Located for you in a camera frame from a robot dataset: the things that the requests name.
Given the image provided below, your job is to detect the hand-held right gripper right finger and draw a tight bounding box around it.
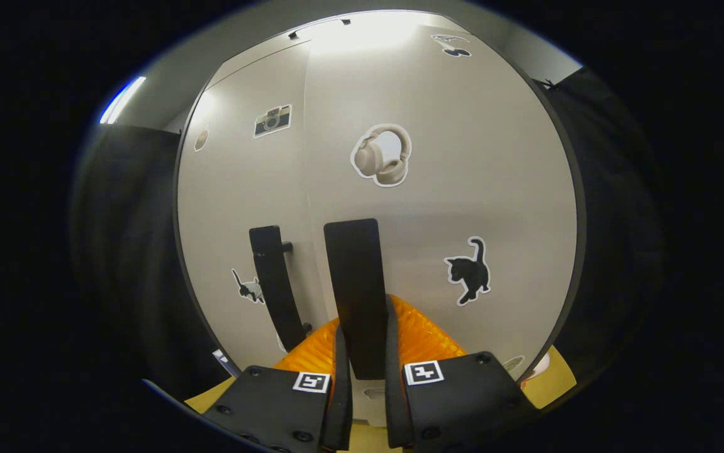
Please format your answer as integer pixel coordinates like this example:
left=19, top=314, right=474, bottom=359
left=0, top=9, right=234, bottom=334
left=384, top=294, right=542, bottom=451

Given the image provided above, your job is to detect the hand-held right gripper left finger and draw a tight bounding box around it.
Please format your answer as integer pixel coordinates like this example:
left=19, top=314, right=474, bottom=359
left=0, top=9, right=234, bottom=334
left=201, top=318, right=354, bottom=453

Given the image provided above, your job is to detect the black door handle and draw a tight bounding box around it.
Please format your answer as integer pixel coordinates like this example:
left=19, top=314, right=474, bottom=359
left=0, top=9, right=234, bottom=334
left=249, top=225, right=312, bottom=353
left=324, top=218, right=394, bottom=381

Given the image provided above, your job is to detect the beige double-door shoe cabinet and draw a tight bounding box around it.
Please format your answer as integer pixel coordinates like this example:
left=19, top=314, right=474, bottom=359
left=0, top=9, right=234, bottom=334
left=173, top=9, right=589, bottom=384

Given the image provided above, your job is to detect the shoe cabinet door camera sticker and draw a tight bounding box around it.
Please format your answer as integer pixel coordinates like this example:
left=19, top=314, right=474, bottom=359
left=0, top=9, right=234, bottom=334
left=176, top=41, right=343, bottom=372

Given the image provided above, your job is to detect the shoe cabinet door headphone sticker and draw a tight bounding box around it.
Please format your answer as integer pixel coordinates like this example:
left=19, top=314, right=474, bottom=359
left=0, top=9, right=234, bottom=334
left=302, top=13, right=579, bottom=381

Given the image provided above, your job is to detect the beige cabinet drawer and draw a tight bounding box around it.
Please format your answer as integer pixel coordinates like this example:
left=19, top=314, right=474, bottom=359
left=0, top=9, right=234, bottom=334
left=208, top=9, right=482, bottom=90

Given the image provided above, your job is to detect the black drawer handle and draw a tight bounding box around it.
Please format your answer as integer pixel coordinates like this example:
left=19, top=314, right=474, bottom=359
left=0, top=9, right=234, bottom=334
left=287, top=19, right=351, bottom=40

